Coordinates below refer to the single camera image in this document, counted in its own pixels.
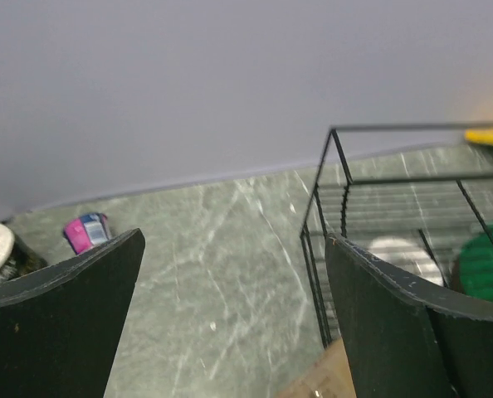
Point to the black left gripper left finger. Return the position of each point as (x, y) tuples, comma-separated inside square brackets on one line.
[(60, 326)]

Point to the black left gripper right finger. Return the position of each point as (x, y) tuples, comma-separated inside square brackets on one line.
[(405, 336)]

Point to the brown cardboard box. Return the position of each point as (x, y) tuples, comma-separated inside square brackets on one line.
[(329, 377)]

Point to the black can white lid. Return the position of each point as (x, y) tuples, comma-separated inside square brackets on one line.
[(16, 257)]

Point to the green canister in basket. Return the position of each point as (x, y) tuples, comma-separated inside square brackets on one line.
[(472, 272)]

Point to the pink yogurt cup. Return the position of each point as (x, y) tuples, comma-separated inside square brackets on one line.
[(87, 231)]

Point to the yellow snack bag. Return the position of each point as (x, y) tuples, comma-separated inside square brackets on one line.
[(479, 136)]

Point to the black wire basket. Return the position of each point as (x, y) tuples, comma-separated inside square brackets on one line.
[(414, 210)]

